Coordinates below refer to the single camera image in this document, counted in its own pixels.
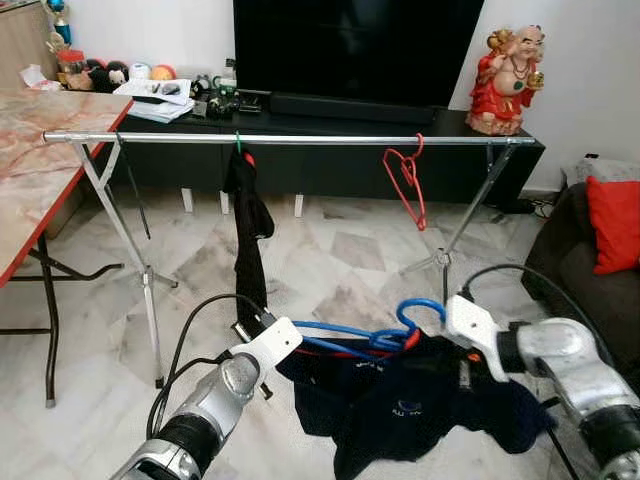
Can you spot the black soundbar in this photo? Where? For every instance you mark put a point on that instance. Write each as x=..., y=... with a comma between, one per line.
x=350, y=107

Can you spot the orange plush ball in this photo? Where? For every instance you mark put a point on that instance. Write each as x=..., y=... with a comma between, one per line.
x=163, y=72

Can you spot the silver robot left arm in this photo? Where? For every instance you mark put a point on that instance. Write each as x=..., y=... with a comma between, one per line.
x=205, y=410

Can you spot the black shirt white lettering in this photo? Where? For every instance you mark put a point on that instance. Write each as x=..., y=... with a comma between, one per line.
x=248, y=220

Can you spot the marble pattern folding table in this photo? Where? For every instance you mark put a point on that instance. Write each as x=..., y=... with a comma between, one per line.
x=40, y=150

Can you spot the light wood sideboard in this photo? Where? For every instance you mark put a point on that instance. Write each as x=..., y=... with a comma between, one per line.
x=20, y=45

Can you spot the green hook hanger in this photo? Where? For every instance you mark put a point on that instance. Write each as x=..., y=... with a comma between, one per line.
x=238, y=142

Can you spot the stack of papers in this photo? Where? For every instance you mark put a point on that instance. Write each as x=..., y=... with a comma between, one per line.
x=155, y=100

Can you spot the black thin hanger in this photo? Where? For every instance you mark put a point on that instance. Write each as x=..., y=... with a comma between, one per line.
x=135, y=190

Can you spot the black low tv console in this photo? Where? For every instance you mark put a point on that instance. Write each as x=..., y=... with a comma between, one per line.
x=330, y=170

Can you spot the red laughing buddha statue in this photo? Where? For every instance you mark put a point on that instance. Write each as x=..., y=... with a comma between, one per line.
x=505, y=85

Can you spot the black stand leg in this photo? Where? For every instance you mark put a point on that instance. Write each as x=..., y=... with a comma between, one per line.
x=562, y=440

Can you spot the silver metal clothes rack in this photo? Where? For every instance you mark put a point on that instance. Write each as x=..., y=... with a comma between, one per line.
x=330, y=139

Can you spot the black white plush ball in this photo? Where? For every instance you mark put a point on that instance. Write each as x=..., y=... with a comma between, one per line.
x=118, y=75

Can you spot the white blue plush ball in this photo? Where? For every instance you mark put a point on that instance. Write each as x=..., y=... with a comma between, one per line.
x=140, y=72

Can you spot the navy shirt orange trim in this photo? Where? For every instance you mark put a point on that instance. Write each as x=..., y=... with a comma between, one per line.
x=400, y=410

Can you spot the red lid snack jar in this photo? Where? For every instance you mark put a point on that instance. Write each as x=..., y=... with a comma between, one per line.
x=70, y=72

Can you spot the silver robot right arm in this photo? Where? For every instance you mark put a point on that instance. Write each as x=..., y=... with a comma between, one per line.
x=570, y=370

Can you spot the large black television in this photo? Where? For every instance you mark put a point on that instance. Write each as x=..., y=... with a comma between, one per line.
x=360, y=45

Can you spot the dark grey fabric sofa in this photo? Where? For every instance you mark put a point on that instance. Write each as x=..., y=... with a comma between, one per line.
x=590, y=300

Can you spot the blue plastic hanger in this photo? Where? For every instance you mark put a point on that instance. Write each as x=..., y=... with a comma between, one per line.
x=390, y=340

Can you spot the red square cushion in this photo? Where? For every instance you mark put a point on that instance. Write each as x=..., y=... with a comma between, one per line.
x=615, y=225

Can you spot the red plastic hanger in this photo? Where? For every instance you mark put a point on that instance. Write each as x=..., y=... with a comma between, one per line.
x=421, y=205

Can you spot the pink tissue pack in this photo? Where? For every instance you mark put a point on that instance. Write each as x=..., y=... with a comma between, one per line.
x=38, y=80

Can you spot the blue gold trophy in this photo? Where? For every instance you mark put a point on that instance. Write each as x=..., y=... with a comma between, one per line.
x=60, y=25

